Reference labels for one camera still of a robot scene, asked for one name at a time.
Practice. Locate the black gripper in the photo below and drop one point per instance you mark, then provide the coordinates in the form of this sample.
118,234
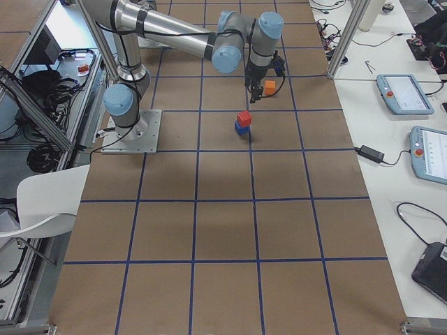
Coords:
253,73

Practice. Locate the red wooden block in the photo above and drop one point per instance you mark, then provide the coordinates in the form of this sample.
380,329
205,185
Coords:
244,119

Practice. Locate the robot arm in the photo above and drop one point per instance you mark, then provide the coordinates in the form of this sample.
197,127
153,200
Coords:
127,20

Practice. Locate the orange wooden block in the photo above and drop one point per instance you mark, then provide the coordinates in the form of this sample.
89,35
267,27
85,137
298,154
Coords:
270,87

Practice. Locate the blue wooden block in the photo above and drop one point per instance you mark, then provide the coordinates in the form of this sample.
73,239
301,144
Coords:
241,130

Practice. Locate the black power adapter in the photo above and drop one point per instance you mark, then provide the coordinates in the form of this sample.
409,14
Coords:
370,153

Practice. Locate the far teach pendant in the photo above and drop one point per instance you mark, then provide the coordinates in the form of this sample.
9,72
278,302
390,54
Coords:
403,95

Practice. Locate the teach pendant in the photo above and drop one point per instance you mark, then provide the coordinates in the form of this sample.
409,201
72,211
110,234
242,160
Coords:
428,153
403,95

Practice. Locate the near teach pendant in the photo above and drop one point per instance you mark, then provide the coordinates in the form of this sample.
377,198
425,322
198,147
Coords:
428,153

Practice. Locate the white chair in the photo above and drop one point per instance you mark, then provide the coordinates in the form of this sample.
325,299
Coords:
47,204

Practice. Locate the black laptop device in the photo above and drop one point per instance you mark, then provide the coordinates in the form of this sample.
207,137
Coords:
430,271

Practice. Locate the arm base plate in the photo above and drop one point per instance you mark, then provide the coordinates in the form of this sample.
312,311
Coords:
146,43
143,138

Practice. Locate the aluminium frame post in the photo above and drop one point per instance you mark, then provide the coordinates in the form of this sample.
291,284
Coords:
360,17

